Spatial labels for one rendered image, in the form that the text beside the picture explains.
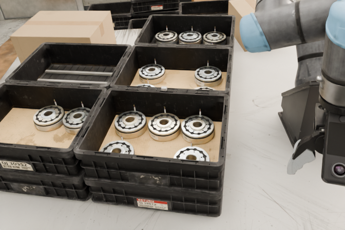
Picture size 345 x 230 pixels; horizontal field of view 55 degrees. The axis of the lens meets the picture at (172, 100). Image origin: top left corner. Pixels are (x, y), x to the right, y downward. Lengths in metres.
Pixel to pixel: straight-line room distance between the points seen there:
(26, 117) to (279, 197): 0.88
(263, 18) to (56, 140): 0.77
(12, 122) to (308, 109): 0.98
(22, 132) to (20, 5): 3.41
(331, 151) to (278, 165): 0.59
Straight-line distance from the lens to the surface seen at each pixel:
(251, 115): 1.33
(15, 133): 1.22
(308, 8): 0.61
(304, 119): 1.12
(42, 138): 1.16
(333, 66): 0.53
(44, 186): 1.11
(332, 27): 0.51
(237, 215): 1.02
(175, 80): 1.28
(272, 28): 0.61
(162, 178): 0.90
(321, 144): 0.63
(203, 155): 0.94
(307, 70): 1.15
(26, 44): 1.73
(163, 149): 1.01
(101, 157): 0.89
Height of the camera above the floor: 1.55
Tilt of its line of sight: 37 degrees down
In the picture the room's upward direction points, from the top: 5 degrees counter-clockwise
